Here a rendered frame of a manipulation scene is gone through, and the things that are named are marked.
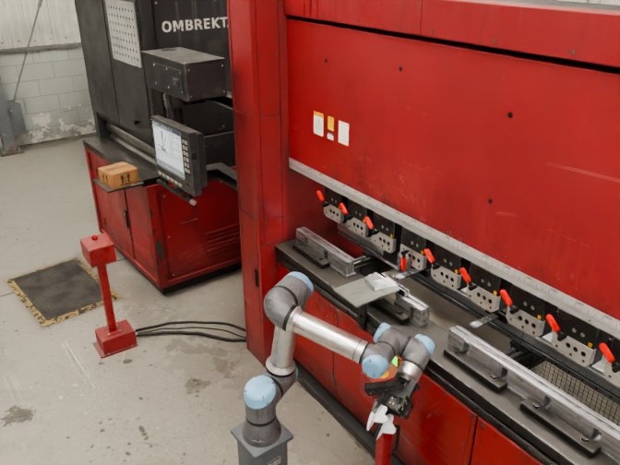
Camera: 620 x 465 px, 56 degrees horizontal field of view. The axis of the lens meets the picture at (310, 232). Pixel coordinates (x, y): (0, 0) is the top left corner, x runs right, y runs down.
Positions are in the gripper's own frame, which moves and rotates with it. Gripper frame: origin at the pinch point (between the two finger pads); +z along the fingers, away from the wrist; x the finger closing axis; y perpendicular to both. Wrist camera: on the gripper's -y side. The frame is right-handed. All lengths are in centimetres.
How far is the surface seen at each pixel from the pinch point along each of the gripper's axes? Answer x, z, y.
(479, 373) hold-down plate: 53, -52, -1
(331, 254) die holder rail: 48, -90, -104
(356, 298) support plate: 35, -61, -62
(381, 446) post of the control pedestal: 82, -16, -42
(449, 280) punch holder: 28, -77, -18
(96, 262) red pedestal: 15, -28, -237
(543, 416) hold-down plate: 54, -44, 28
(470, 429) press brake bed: 69, -34, -2
